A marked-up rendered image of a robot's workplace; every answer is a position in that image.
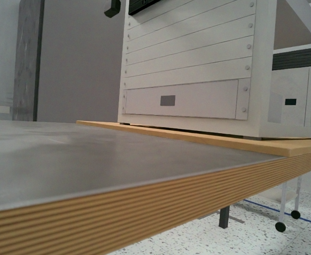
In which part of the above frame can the tan wooden board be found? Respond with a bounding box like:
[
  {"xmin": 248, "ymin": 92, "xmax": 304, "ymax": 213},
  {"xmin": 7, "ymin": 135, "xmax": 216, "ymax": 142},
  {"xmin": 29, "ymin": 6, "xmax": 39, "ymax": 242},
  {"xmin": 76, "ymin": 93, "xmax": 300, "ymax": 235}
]
[{"xmin": 76, "ymin": 121, "xmax": 311, "ymax": 157}]

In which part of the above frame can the white rack cabinet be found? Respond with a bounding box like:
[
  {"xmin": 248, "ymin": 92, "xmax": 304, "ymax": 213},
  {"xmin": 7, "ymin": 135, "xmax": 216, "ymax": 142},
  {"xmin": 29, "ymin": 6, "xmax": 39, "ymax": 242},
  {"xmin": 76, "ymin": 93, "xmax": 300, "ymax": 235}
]
[{"xmin": 118, "ymin": 0, "xmax": 311, "ymax": 141}]

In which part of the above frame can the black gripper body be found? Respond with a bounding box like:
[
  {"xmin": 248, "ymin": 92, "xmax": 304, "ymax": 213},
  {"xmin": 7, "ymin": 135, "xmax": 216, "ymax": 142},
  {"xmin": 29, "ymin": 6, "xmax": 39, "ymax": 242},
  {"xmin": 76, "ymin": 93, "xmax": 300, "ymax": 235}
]
[{"xmin": 104, "ymin": 0, "xmax": 121, "ymax": 18}]

